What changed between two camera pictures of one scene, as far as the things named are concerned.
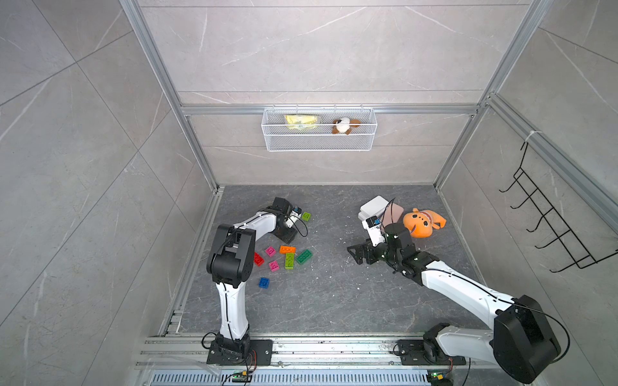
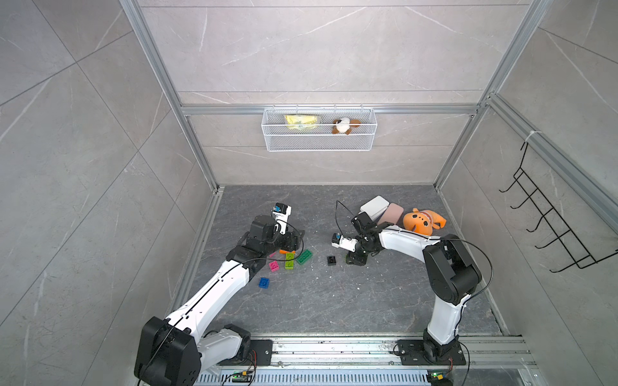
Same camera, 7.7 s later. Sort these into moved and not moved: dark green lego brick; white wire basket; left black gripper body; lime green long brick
Moved: left black gripper body
Not moved: lime green long brick; dark green lego brick; white wire basket
